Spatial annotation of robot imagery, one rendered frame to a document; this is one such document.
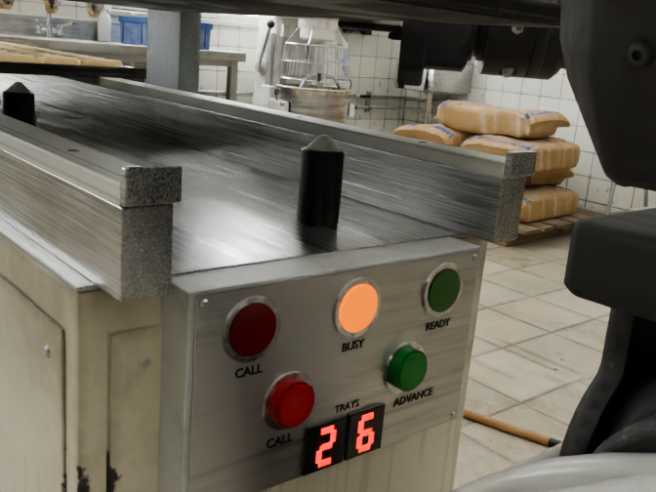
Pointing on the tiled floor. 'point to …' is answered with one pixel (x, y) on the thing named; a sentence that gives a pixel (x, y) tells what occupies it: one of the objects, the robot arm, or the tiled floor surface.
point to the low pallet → (545, 228)
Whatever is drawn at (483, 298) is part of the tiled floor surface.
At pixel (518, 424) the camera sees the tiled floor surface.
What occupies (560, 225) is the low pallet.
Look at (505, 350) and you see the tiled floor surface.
